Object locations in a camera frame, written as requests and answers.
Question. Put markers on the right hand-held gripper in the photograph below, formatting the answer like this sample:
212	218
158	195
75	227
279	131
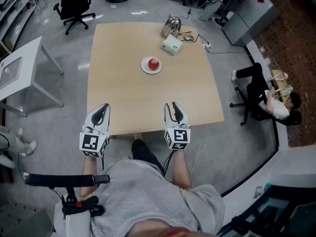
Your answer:
178	137

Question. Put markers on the grey computer mouse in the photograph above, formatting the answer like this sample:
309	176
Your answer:
189	37

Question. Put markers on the white cardboard box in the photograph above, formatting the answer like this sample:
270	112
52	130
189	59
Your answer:
171	45

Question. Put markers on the grey metal cabinet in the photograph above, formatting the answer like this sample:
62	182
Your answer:
251	16

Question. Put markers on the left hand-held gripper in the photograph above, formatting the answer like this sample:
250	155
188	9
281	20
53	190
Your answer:
91	142

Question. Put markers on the shiny metal kettle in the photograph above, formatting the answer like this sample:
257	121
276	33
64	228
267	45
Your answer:
172	24

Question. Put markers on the person's black trouser leg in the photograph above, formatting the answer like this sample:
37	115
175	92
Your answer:
144	152

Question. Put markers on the white shelf rack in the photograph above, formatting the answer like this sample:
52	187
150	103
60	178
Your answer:
12	11

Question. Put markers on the black office chair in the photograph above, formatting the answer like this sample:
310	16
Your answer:
72	1

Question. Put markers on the person's left forearm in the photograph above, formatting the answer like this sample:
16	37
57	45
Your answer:
89	168

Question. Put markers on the white power strip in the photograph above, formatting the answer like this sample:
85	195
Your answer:
207	45

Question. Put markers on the black swivel chair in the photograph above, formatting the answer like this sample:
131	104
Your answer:
254	107

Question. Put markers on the white plate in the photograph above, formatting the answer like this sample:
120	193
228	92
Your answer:
145	67

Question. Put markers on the small wooden desk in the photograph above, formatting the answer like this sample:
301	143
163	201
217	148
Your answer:
280	83

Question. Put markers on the red apple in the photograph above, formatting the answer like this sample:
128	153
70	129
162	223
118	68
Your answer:
153	63

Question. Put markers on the white side table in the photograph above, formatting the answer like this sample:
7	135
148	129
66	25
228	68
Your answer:
29	65

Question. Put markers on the person's right forearm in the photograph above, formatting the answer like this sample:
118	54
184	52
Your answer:
181	169

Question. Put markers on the person's grey shirt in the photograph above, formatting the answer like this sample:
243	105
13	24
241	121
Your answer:
148	196

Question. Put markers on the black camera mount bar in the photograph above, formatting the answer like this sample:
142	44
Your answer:
61	180

